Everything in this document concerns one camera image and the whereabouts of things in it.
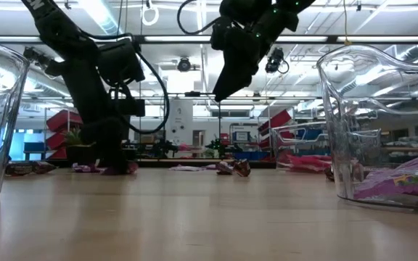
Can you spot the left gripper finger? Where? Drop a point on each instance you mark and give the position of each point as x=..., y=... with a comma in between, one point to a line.
x=100, y=145
x=120, y=145

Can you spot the tilted red storage bin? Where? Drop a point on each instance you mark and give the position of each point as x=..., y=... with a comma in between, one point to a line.
x=276, y=121

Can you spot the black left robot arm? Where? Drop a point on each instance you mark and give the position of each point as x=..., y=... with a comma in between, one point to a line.
x=60, y=32

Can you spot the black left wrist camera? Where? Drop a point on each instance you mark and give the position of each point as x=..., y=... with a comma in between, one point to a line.
x=120, y=61

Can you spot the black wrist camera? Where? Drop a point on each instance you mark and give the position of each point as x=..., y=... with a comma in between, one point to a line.
x=223, y=34
x=120, y=61

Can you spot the small red storage bin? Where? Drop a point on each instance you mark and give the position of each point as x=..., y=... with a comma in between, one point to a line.
x=56, y=141

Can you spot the black ceiling device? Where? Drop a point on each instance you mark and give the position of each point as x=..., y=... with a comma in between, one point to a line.
x=35, y=54

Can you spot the black hanging device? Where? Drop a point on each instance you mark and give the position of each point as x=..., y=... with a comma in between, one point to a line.
x=275, y=59

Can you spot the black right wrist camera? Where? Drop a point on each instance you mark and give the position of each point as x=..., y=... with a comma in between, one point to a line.
x=223, y=34

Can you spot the blue storage bins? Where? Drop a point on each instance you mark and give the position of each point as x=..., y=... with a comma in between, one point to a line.
x=249, y=156

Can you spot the black dome camera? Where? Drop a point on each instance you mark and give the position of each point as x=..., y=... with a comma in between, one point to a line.
x=184, y=64

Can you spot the large red storage bin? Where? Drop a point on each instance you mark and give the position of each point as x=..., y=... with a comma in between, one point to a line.
x=62, y=121

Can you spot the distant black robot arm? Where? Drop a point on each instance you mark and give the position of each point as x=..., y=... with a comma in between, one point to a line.
x=163, y=148
x=218, y=146

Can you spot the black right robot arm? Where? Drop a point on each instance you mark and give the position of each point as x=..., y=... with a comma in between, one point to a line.
x=303, y=7

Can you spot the red candy pack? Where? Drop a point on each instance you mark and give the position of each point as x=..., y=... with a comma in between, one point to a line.
x=310, y=167
x=314, y=158
x=285, y=162

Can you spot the small blue screen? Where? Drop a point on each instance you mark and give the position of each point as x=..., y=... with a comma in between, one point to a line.
x=241, y=136

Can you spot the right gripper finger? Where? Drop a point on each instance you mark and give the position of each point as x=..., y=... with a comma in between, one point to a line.
x=227, y=87
x=247, y=80

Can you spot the small potted green plant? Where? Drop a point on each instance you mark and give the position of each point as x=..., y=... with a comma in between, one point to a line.
x=73, y=145

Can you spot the clear plastic bin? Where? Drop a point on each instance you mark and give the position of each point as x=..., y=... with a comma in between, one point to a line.
x=13, y=145
x=299, y=141
x=347, y=108

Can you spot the small brown chocolate bar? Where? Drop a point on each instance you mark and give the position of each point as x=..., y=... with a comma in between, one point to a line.
x=44, y=167
x=224, y=168
x=242, y=168
x=18, y=169
x=329, y=174

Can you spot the white pillar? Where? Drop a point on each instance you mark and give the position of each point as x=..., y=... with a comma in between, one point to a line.
x=180, y=123

